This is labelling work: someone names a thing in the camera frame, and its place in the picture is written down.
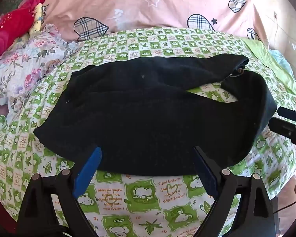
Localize thin black cable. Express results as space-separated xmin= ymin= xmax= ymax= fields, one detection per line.
xmin=273 ymin=197 xmax=296 ymax=214

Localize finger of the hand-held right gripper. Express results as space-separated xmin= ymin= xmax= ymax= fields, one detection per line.
xmin=269 ymin=117 xmax=296 ymax=157
xmin=277 ymin=106 xmax=296 ymax=122

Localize green checkered cartoon bedsheet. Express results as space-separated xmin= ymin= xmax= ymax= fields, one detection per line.
xmin=0 ymin=27 xmax=296 ymax=237

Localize pink quilt with plaid hearts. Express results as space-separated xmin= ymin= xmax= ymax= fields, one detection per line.
xmin=42 ymin=0 xmax=272 ymax=51

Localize light blue cloth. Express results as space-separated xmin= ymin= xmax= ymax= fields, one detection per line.
xmin=269 ymin=49 xmax=295 ymax=77

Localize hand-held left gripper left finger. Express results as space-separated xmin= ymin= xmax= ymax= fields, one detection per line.
xmin=16 ymin=146 xmax=103 ymax=237

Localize floral ruffled cloth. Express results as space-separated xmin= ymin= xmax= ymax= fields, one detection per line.
xmin=0 ymin=24 xmax=77 ymax=125

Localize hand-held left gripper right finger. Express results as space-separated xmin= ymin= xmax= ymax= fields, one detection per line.
xmin=193 ymin=146 xmax=280 ymax=237

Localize red cloth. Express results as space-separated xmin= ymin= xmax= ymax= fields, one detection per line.
xmin=0 ymin=0 xmax=46 ymax=68

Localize black pants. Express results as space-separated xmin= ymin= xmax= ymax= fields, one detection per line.
xmin=34 ymin=54 xmax=278 ymax=176

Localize yellow floral pillow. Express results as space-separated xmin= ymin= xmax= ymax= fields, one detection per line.
xmin=15 ymin=3 xmax=50 ymax=48

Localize light green cloth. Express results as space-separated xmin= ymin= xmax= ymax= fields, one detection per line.
xmin=242 ymin=38 xmax=296 ymax=97

